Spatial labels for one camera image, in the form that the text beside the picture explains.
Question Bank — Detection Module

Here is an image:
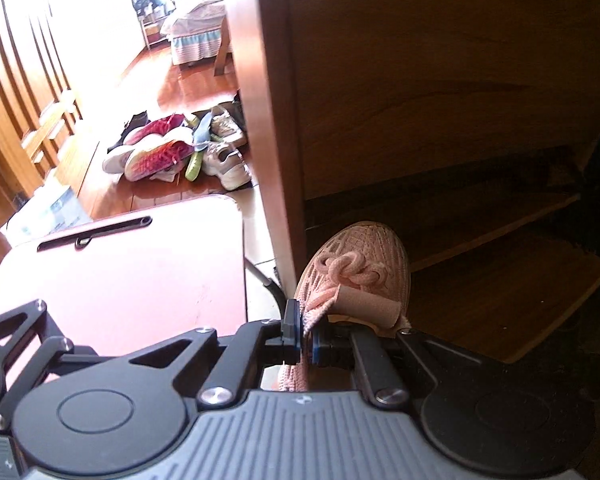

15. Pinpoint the wooden shoe cabinet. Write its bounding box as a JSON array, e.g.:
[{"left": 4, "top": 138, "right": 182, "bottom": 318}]
[{"left": 252, "top": 0, "right": 600, "bottom": 363}]

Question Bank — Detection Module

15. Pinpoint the pink folding table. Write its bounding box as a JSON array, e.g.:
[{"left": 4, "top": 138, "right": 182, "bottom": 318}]
[{"left": 0, "top": 194, "right": 287, "bottom": 361}]

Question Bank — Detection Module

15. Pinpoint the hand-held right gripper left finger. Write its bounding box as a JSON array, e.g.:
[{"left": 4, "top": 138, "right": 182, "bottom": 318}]
[{"left": 130, "top": 299, "right": 303, "bottom": 408}]

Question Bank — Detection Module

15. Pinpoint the bed with striped skirt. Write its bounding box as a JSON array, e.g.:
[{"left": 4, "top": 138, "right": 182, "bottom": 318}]
[{"left": 160, "top": 0, "right": 231, "bottom": 66}]

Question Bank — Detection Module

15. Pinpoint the wooden lattice door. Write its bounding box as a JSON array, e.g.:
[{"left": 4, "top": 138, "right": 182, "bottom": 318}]
[{"left": 0, "top": 0, "right": 83, "bottom": 201}]

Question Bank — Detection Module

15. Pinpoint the white paper shopping bag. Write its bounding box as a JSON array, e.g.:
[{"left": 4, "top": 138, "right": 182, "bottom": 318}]
[{"left": 2, "top": 180, "right": 93, "bottom": 246}]

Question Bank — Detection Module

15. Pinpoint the pink knit sneaker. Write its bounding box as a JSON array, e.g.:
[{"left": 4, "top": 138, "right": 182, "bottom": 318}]
[{"left": 276, "top": 220, "right": 413, "bottom": 392}]

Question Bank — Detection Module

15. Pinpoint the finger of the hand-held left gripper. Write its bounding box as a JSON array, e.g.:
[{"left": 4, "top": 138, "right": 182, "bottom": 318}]
[{"left": 0, "top": 299, "right": 77, "bottom": 432}]

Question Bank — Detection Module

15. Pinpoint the pile of shoes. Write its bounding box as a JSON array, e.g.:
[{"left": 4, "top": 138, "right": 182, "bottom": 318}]
[{"left": 102, "top": 92, "right": 253, "bottom": 192}]

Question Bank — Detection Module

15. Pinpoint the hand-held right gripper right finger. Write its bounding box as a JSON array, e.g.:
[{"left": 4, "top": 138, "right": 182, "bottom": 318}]
[{"left": 310, "top": 325, "right": 481, "bottom": 407}]

